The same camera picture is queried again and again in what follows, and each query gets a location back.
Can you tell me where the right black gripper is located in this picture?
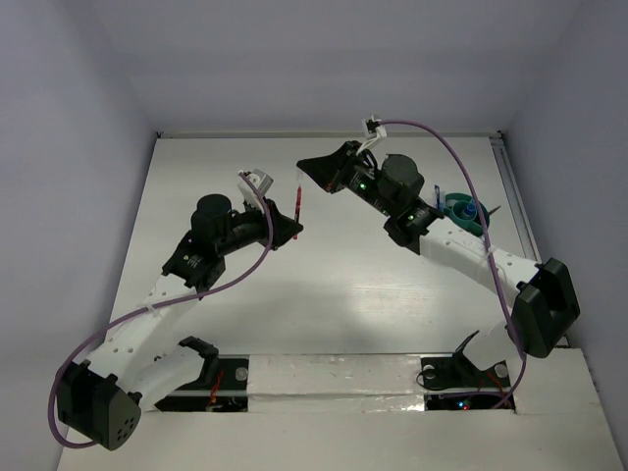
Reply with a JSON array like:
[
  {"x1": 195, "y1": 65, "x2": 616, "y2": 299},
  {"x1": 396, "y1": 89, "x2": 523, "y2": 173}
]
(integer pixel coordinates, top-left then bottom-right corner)
[{"x1": 299, "y1": 139, "x2": 395, "y2": 217}]

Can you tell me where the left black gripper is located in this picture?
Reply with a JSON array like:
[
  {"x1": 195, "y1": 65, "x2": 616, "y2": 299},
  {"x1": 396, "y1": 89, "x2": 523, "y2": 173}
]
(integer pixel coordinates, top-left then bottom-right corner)
[{"x1": 216, "y1": 195, "x2": 301, "y2": 256}]

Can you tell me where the red pen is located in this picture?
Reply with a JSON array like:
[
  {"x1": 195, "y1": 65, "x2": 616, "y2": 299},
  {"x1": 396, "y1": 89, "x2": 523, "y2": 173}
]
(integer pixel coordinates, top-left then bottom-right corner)
[{"x1": 292, "y1": 183, "x2": 302, "y2": 240}]

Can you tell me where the correction fluid bottle blue cap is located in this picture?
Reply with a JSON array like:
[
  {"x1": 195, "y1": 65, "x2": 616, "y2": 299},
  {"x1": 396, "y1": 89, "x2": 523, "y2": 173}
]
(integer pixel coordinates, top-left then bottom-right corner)
[{"x1": 460, "y1": 199, "x2": 478, "y2": 220}]

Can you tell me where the blue grip clear pen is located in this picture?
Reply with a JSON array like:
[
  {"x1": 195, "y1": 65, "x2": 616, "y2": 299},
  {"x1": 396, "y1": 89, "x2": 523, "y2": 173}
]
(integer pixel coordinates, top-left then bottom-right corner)
[{"x1": 434, "y1": 184, "x2": 443, "y2": 211}]

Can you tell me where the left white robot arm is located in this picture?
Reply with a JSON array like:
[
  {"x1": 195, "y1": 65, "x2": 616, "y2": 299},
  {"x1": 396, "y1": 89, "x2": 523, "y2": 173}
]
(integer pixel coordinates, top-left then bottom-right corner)
[{"x1": 47, "y1": 194, "x2": 303, "y2": 450}]

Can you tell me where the teal round organizer container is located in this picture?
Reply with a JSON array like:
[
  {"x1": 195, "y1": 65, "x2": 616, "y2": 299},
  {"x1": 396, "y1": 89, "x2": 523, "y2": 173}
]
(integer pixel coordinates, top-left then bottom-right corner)
[{"x1": 444, "y1": 192, "x2": 490, "y2": 237}]

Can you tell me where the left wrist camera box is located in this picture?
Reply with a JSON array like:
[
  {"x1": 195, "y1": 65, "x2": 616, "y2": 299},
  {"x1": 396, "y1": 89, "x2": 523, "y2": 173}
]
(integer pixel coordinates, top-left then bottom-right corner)
[{"x1": 237, "y1": 169, "x2": 274, "y2": 210}]

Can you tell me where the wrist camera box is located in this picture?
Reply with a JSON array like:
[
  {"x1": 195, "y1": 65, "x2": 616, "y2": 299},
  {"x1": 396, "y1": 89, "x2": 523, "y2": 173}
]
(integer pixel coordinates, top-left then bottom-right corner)
[
  {"x1": 357, "y1": 115, "x2": 388, "y2": 154},
  {"x1": 237, "y1": 169, "x2": 274, "y2": 210}
]

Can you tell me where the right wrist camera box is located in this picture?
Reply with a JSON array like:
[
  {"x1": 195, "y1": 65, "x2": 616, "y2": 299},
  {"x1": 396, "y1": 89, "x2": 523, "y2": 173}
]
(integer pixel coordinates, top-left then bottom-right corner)
[{"x1": 357, "y1": 115, "x2": 388, "y2": 154}]

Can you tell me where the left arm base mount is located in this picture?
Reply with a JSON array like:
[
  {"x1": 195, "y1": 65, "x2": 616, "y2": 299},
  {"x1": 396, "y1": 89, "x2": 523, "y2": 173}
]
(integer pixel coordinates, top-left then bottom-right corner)
[{"x1": 155, "y1": 337, "x2": 249, "y2": 413}]

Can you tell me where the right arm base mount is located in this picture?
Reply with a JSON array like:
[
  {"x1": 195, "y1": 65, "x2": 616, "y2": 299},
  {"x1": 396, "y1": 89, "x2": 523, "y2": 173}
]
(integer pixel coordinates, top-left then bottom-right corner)
[{"x1": 415, "y1": 331, "x2": 515, "y2": 411}]

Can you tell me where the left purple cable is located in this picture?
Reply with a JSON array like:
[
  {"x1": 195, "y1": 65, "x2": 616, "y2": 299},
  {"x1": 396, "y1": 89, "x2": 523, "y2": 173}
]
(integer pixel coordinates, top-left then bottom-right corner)
[{"x1": 47, "y1": 174, "x2": 274, "y2": 450}]

